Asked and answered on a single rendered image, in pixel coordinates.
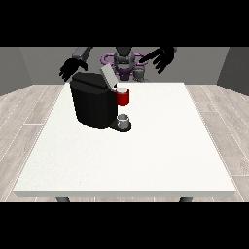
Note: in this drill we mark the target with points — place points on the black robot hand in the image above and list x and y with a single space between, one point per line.
163 58
72 67

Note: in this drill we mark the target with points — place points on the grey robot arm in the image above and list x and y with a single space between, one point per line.
81 53

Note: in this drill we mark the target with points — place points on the small grey coffee pod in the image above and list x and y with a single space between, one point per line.
138 74

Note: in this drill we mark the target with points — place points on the pale grey machine lid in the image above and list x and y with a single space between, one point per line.
109 76

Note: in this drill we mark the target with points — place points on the black coffee machine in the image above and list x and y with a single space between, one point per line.
90 103

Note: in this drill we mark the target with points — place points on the red pod holder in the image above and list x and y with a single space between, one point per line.
123 98

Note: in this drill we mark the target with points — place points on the grey robot trunk purple rings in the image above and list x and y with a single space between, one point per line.
123 61

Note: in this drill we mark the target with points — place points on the small grey cup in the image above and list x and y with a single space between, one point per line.
123 122

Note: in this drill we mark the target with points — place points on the dark table leg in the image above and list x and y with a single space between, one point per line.
186 199
63 199

